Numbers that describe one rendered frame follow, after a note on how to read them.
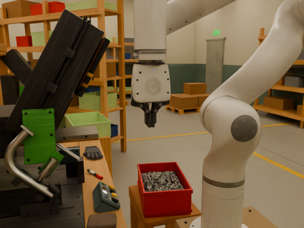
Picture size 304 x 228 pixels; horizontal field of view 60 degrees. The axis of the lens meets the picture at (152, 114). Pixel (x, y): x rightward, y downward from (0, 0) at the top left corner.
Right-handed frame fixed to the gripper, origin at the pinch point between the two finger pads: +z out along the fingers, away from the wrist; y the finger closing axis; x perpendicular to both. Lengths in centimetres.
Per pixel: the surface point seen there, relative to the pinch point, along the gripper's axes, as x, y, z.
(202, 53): 898, 471, -34
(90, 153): 83, -13, 38
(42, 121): 39, -32, 7
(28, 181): 30, -38, 28
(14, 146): 34, -42, 15
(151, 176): 53, 15, 43
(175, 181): 44, 25, 43
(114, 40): 890, 121, -76
